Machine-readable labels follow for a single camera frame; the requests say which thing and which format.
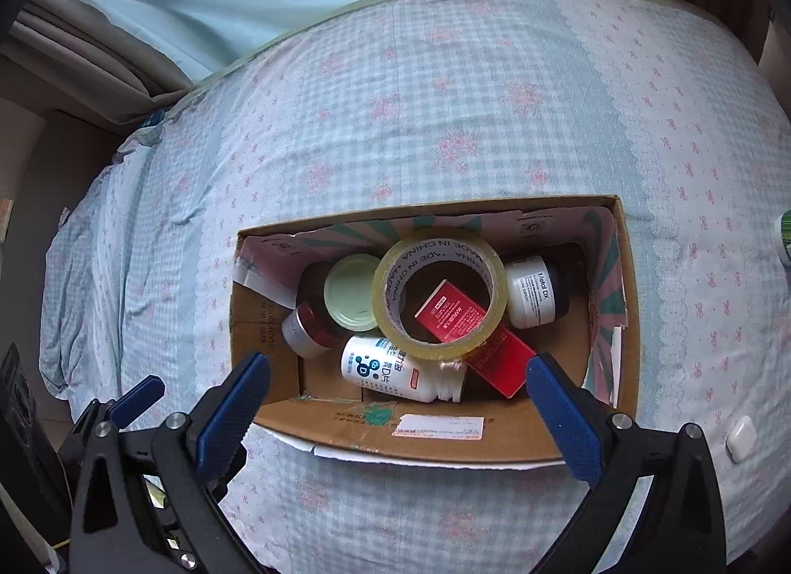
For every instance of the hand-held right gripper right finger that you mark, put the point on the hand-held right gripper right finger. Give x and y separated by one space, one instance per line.
565 419

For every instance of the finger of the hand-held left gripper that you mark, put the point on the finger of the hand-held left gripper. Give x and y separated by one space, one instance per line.
141 396

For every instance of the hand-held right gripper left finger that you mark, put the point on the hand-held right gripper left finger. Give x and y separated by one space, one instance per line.
230 419

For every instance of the silver lid red jar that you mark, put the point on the silver lid red jar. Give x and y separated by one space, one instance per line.
306 333

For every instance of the cardboard box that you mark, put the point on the cardboard box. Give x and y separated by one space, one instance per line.
346 422

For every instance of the white jar with black lid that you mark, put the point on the white jar with black lid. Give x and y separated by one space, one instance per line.
531 296

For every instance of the red carton box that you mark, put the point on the red carton box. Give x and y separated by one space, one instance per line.
454 317

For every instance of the white plastic bottle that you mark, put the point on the white plastic bottle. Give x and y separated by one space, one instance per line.
395 370

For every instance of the green lid dark jar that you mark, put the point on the green lid dark jar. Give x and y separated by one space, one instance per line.
349 290

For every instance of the clear packing tape roll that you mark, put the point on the clear packing tape roll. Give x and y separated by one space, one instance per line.
386 308

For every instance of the black object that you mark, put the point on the black object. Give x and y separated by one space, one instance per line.
15 425

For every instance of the white earbuds case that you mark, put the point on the white earbuds case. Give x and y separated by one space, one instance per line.
740 439

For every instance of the small blue object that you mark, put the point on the small blue object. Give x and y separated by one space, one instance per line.
152 120

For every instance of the yellow green small container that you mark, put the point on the yellow green small container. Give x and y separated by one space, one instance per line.
785 240

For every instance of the checked floral bed sheet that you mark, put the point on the checked floral bed sheet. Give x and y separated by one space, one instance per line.
432 116

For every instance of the green mattress cover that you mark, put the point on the green mattress cover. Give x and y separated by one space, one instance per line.
290 33

